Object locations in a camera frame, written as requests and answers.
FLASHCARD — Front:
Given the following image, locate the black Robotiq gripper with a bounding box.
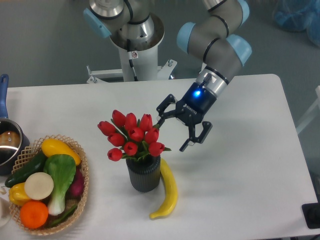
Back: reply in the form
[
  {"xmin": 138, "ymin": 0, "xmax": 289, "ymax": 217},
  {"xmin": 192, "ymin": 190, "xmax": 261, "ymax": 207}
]
[{"xmin": 156, "ymin": 66, "xmax": 230, "ymax": 153}]

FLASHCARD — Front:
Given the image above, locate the red tulip bouquet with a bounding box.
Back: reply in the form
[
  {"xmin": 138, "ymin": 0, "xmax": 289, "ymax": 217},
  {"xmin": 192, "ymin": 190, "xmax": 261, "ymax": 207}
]
[{"xmin": 97, "ymin": 109, "xmax": 171, "ymax": 162}]

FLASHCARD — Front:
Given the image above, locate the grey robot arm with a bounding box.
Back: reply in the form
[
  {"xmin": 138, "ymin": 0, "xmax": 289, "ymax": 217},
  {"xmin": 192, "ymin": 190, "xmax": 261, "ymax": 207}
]
[{"xmin": 83, "ymin": 0, "xmax": 252, "ymax": 151}]

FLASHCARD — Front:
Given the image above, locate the dark grey ribbed vase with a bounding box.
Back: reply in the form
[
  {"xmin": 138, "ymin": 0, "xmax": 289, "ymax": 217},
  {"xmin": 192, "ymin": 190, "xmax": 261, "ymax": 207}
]
[{"xmin": 126, "ymin": 155, "xmax": 161, "ymax": 193}]

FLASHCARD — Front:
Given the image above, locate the yellow banana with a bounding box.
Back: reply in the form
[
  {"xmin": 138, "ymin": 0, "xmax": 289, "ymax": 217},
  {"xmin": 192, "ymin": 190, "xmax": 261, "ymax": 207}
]
[{"xmin": 149, "ymin": 158, "xmax": 179, "ymax": 220}]

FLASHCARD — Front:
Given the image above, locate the purple red onion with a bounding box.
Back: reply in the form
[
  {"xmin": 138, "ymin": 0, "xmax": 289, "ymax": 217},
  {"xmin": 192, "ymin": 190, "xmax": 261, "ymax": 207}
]
[{"xmin": 68, "ymin": 168, "xmax": 85, "ymax": 197}]

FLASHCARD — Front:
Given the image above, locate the green bok choy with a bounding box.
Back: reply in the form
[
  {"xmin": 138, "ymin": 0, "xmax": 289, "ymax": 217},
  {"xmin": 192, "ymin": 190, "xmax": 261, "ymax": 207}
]
[{"xmin": 43, "ymin": 154, "xmax": 76, "ymax": 216}]

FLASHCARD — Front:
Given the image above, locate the yellow squash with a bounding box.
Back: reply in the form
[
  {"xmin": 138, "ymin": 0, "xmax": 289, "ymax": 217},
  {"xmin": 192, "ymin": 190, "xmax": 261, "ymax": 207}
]
[{"xmin": 41, "ymin": 138, "xmax": 81, "ymax": 166}]

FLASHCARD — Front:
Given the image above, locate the blue plastic bag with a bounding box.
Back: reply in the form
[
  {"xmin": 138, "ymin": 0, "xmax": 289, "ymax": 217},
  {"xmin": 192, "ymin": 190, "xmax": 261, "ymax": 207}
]
[{"xmin": 272, "ymin": 0, "xmax": 320, "ymax": 47}]

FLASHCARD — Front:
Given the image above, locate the green chili pepper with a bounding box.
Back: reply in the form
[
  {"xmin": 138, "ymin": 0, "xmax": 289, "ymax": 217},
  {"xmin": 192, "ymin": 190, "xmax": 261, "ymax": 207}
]
[{"xmin": 47, "ymin": 204, "xmax": 78, "ymax": 228}]

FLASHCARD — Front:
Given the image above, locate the black device at table edge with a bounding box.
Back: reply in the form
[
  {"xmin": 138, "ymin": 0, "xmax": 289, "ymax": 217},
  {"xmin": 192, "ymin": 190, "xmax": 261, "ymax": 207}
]
[{"xmin": 301, "ymin": 202, "xmax": 320, "ymax": 229}]

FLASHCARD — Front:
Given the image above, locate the green cucumber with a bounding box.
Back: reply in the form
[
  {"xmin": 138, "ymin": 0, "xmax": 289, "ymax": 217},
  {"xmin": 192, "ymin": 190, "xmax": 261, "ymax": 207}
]
[{"xmin": 4, "ymin": 150, "xmax": 48, "ymax": 188}]

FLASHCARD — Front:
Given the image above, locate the woven wicker basket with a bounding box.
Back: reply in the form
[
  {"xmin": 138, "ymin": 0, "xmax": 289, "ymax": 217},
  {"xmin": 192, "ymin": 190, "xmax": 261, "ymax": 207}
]
[{"xmin": 9, "ymin": 134, "xmax": 89, "ymax": 236}]

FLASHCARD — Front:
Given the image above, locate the white round radish slice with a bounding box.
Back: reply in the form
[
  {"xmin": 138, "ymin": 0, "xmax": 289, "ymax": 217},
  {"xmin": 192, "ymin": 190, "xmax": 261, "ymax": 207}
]
[{"xmin": 24, "ymin": 172, "xmax": 54, "ymax": 200}]

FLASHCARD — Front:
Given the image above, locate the orange fruit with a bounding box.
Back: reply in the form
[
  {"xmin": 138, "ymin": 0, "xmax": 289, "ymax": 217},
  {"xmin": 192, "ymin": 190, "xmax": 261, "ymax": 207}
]
[{"xmin": 19, "ymin": 200, "xmax": 49, "ymax": 229}]

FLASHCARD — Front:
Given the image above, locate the yellow bell pepper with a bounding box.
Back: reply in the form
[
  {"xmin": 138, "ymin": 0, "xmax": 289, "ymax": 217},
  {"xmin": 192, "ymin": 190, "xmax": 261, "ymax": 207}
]
[{"xmin": 9, "ymin": 182, "xmax": 32, "ymax": 206}]

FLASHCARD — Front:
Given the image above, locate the garlic clove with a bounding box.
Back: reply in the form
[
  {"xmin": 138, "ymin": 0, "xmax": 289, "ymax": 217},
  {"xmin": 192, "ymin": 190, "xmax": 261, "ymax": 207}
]
[{"xmin": 0, "ymin": 186, "xmax": 7, "ymax": 195}]

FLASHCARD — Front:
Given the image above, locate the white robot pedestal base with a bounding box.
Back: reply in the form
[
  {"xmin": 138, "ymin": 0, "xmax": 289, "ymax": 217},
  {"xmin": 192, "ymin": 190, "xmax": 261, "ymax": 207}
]
[{"xmin": 86, "ymin": 47, "xmax": 178, "ymax": 84}]

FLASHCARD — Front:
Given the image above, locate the white frame at right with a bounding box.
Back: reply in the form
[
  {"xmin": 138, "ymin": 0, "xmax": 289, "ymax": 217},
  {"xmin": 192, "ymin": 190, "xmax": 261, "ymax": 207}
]
[{"xmin": 295, "ymin": 85, "xmax": 320, "ymax": 135}]

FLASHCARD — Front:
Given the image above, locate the blue handled saucepan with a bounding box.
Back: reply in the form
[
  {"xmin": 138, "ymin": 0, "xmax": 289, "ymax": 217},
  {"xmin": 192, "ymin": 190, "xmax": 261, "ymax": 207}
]
[{"xmin": 0, "ymin": 74, "xmax": 30, "ymax": 176}]

